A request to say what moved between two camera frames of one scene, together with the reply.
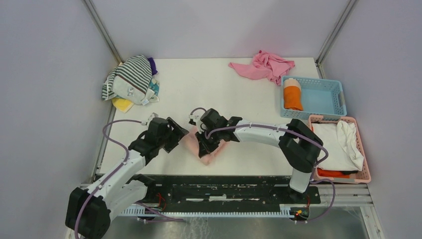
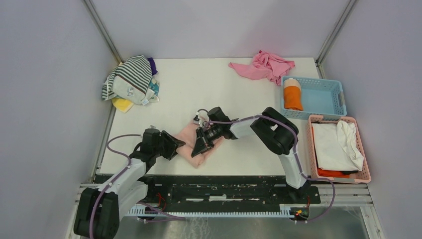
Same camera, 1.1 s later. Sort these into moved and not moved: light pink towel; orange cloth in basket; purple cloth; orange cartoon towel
Moved: light pink towel
Not moved: orange cartoon towel; orange cloth in basket; purple cloth
